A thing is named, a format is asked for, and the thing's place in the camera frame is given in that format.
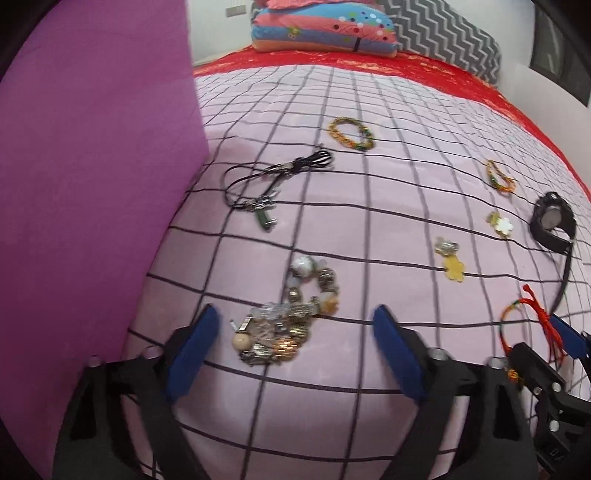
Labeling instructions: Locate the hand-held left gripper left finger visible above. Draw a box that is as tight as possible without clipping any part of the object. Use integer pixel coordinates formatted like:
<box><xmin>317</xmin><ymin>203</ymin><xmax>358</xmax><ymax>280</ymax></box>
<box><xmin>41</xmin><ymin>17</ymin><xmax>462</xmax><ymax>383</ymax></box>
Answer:
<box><xmin>52</xmin><ymin>304</ymin><xmax>221</xmax><ymax>480</ymax></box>

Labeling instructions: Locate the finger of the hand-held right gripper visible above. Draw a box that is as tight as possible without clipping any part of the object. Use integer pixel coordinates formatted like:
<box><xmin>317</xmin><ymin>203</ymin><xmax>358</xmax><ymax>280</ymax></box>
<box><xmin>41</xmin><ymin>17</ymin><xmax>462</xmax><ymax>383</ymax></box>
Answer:
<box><xmin>550</xmin><ymin>316</ymin><xmax>591</xmax><ymax>365</ymax></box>
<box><xmin>510</xmin><ymin>342</ymin><xmax>566</xmax><ymax>398</ymax></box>

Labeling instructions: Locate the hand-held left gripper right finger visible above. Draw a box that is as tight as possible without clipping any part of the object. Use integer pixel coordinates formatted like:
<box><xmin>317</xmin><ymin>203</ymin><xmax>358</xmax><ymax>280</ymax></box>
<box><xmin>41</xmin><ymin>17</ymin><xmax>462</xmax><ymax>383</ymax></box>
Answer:
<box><xmin>372</xmin><ymin>305</ymin><xmax>539</xmax><ymax>480</ymax></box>

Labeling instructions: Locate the red string bracelet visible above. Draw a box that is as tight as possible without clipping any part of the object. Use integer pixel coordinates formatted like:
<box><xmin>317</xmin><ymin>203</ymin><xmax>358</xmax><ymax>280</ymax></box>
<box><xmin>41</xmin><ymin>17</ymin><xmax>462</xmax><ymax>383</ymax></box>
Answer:
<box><xmin>501</xmin><ymin>285</ymin><xmax>571</xmax><ymax>370</ymax></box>

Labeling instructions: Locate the gold charm bead bracelet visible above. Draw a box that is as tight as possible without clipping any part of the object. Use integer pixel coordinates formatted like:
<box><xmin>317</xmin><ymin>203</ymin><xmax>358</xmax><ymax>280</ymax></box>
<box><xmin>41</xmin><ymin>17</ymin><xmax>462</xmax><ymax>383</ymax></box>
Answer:
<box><xmin>230</xmin><ymin>300</ymin><xmax>320</xmax><ymax>366</ymax></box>

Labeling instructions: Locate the white stone bead bracelet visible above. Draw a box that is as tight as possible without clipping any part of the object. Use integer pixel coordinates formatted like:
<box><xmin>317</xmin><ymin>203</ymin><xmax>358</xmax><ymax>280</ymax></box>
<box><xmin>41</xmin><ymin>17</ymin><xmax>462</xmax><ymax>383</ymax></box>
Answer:
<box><xmin>283</xmin><ymin>255</ymin><xmax>341</xmax><ymax>317</ymax></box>

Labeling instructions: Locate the purple plastic bin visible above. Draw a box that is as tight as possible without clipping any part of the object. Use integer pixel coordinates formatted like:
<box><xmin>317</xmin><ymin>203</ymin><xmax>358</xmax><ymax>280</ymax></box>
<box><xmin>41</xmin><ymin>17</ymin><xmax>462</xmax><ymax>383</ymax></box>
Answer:
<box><xmin>0</xmin><ymin>0</ymin><xmax>211</xmax><ymax>480</ymax></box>

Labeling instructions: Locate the small woven yellow green bracelet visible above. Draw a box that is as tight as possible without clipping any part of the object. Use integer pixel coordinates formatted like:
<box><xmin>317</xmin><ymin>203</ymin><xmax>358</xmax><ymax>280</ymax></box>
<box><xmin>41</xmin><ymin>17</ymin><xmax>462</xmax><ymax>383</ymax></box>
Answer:
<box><xmin>485</xmin><ymin>159</ymin><xmax>516</xmax><ymax>193</ymax></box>

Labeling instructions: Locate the large woven yellow green bracelet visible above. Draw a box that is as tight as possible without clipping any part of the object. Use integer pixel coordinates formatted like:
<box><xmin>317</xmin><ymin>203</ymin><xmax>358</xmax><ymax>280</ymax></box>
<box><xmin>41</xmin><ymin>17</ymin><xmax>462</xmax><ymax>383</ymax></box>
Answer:
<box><xmin>328</xmin><ymin>117</ymin><xmax>377</xmax><ymax>152</ymax></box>

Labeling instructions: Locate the yellow flower hair clip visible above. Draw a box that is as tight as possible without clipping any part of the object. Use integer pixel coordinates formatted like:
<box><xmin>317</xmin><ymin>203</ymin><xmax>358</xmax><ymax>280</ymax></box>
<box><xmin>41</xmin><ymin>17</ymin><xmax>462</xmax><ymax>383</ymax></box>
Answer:
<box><xmin>434</xmin><ymin>237</ymin><xmax>466</xmax><ymax>283</ymax></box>

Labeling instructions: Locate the black wrist watch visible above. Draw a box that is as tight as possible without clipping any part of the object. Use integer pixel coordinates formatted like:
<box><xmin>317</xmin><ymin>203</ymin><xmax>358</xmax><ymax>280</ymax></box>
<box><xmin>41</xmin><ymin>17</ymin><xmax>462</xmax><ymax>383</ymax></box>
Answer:
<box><xmin>529</xmin><ymin>191</ymin><xmax>579</xmax><ymax>317</ymax></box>

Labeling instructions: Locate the white flower hair clip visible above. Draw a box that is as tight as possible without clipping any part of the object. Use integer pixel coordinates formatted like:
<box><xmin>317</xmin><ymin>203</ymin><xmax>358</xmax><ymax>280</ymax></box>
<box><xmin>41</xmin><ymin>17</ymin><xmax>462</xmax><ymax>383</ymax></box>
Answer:
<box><xmin>486</xmin><ymin>211</ymin><xmax>515</xmax><ymax>238</ymax></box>

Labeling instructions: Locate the red patterned bedsheet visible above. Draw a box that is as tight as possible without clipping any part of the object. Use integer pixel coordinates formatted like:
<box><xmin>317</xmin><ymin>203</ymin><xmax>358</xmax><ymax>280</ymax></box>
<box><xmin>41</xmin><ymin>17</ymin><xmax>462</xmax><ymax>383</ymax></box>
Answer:
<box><xmin>193</xmin><ymin>46</ymin><xmax>591</xmax><ymax>195</ymax></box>

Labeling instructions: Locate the dark window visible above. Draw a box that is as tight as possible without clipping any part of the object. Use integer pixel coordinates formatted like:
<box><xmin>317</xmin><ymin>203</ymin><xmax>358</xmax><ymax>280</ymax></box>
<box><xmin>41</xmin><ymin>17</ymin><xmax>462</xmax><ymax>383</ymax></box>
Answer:
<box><xmin>531</xmin><ymin>0</ymin><xmax>591</xmax><ymax>102</ymax></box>

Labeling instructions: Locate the grey chevron pillow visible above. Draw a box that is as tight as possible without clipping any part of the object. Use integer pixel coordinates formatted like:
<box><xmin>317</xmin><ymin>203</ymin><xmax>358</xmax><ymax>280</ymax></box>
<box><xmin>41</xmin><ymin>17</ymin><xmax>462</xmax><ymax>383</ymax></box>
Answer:
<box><xmin>379</xmin><ymin>0</ymin><xmax>502</xmax><ymax>84</ymax></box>

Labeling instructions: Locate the colourful striped pillow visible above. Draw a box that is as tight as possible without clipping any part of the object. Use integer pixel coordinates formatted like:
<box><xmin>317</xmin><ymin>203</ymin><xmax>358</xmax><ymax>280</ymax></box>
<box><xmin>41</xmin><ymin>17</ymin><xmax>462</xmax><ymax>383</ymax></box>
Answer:
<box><xmin>250</xmin><ymin>4</ymin><xmax>402</xmax><ymax>58</ymax></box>

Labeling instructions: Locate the pink folded quilt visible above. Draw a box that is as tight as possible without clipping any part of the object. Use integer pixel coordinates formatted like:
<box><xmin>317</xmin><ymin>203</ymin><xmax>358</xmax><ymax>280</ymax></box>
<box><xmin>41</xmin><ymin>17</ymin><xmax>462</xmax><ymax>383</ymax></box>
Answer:
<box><xmin>254</xmin><ymin>0</ymin><xmax>370</xmax><ymax>11</ymax></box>

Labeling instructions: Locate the black cord pendant necklace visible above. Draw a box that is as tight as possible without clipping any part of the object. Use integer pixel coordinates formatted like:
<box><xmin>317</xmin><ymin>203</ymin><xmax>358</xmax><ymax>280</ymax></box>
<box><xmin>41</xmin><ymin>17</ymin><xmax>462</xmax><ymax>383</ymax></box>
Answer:
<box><xmin>225</xmin><ymin>148</ymin><xmax>335</xmax><ymax>232</ymax></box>

